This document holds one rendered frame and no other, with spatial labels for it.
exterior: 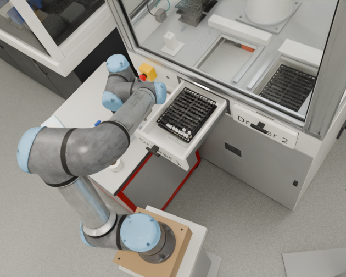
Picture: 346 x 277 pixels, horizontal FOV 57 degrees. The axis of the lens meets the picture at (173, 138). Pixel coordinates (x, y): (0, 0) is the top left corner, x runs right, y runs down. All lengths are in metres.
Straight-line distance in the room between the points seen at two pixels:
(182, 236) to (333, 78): 0.74
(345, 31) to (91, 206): 0.81
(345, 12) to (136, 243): 0.84
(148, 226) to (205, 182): 1.23
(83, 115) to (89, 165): 1.06
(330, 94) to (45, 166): 0.83
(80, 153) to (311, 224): 1.68
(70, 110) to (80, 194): 0.99
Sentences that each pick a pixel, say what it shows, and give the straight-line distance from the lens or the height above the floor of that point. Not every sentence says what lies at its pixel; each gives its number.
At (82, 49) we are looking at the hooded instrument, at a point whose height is 0.86.
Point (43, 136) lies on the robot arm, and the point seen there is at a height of 1.50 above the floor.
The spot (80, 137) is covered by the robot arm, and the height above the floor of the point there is 1.50.
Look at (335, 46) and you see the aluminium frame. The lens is 0.96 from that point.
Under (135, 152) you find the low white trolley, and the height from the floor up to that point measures 0.76.
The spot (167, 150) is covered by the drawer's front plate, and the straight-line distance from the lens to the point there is 1.32.
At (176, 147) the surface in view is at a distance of 1.42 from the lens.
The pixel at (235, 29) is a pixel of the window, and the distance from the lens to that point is 1.11.
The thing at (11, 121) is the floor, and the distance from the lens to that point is 3.20.
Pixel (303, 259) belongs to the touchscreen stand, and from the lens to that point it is 2.08.
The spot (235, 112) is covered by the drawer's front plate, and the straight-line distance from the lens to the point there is 1.42.
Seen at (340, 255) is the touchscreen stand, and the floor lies 0.03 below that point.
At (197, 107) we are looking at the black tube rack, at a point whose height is 0.90.
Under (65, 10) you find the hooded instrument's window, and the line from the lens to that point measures 1.86.
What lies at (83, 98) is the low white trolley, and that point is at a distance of 1.86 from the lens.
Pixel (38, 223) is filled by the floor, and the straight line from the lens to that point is 2.58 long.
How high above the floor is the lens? 2.07
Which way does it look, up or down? 58 degrees down
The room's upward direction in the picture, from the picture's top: 22 degrees counter-clockwise
